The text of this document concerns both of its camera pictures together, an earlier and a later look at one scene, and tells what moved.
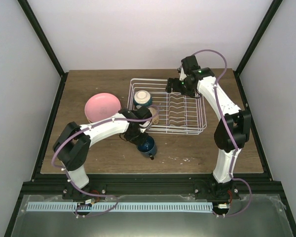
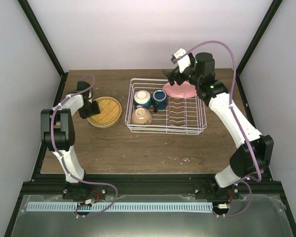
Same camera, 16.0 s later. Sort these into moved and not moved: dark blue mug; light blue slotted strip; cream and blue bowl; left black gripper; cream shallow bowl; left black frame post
Moved: dark blue mug; left black gripper; cream shallow bowl
Not moved: left black frame post; light blue slotted strip; cream and blue bowl
